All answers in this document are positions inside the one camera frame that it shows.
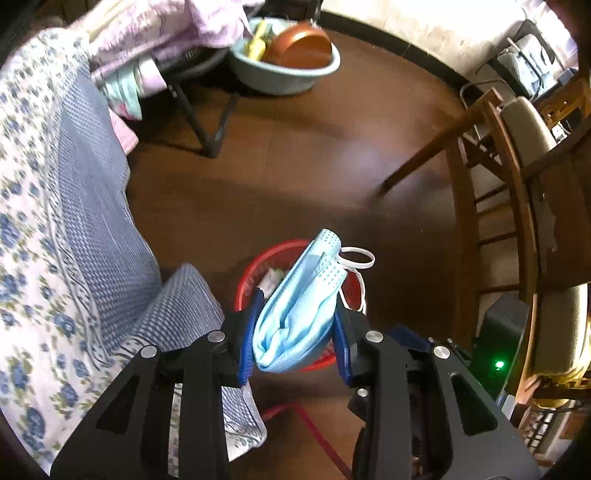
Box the light blue face mask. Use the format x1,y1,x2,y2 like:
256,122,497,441
251,227,377,375

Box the red mesh waste basket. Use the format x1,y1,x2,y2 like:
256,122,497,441
233,238,369,374

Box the wooden chair near basket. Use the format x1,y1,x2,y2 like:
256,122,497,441
382,90,590,408

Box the blue floral bedsheet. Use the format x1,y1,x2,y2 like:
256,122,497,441
1,28,266,479

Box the folded purple blanket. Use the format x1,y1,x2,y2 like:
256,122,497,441
73,1,262,121

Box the green white paper carton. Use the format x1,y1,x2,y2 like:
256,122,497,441
257,268,284,299

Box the light blue wash basin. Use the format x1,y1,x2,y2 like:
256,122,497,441
229,17,341,96

